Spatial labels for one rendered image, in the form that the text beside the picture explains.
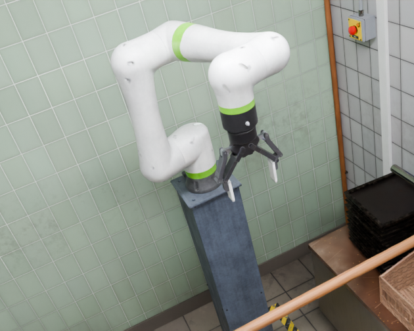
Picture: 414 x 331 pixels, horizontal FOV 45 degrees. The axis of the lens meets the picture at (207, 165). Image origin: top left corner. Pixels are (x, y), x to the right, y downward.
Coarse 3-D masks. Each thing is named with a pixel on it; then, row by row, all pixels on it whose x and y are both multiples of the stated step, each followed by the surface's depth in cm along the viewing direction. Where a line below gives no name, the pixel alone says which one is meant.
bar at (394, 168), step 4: (392, 168) 179; (396, 168) 178; (400, 168) 177; (396, 172) 177; (400, 172) 176; (404, 172) 175; (408, 172) 175; (400, 176) 176; (404, 176) 174; (408, 176) 173; (412, 176) 172; (408, 180) 173; (412, 180) 171; (412, 184) 171
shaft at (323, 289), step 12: (408, 240) 144; (384, 252) 143; (396, 252) 142; (360, 264) 141; (372, 264) 141; (336, 276) 139; (348, 276) 139; (324, 288) 137; (300, 300) 136; (312, 300) 136; (276, 312) 134; (288, 312) 135; (252, 324) 133; (264, 324) 133
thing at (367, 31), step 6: (348, 18) 219; (354, 18) 216; (360, 18) 214; (366, 18) 212; (372, 18) 213; (348, 24) 221; (354, 24) 217; (360, 24) 213; (366, 24) 213; (372, 24) 214; (360, 30) 215; (366, 30) 215; (372, 30) 216; (354, 36) 220; (360, 36) 216; (366, 36) 216; (372, 36) 217
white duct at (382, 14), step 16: (384, 0) 202; (384, 16) 205; (384, 32) 209; (384, 48) 213; (384, 64) 217; (384, 80) 222; (384, 96) 227; (384, 112) 232; (384, 128) 237; (384, 144) 242; (384, 160) 248
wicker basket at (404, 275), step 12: (396, 264) 196; (408, 264) 198; (384, 276) 196; (396, 276) 199; (408, 276) 202; (384, 288) 195; (396, 288) 203; (408, 288) 205; (384, 300) 199; (396, 300) 190; (408, 300) 200; (396, 312) 194; (408, 312) 185; (408, 324) 189
